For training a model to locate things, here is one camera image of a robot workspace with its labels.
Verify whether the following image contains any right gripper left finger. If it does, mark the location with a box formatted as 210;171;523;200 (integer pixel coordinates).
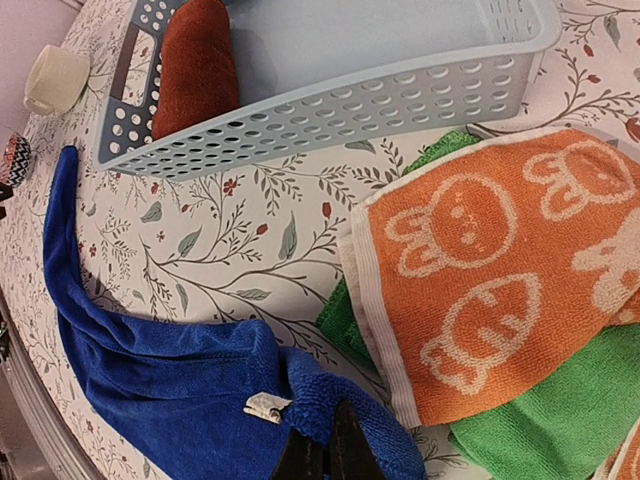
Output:
270;432;325;480

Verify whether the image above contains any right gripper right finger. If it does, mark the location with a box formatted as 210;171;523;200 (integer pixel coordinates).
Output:
329;400;386;480

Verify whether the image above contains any blue towel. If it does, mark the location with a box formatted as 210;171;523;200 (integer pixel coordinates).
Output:
43;146;426;479

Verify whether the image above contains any brown towel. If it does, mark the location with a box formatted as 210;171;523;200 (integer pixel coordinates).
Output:
152;0;240;140

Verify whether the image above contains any floral table mat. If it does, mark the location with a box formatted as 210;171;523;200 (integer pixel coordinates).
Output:
0;0;640;480

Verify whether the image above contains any green towel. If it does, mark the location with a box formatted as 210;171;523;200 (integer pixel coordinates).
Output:
315;129;640;480

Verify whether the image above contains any orange patterned towel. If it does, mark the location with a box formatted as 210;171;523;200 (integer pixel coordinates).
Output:
335;127;640;480

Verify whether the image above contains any light blue plastic basket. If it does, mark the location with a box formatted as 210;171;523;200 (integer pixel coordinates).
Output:
94;1;562;181

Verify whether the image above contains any red patterned small bowl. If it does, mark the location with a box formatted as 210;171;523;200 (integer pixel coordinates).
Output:
1;133;33;188

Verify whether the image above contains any cream ceramic mug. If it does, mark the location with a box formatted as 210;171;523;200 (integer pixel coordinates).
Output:
23;45;91;116

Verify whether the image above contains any front aluminium rail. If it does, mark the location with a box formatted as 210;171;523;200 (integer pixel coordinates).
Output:
1;302;103;479

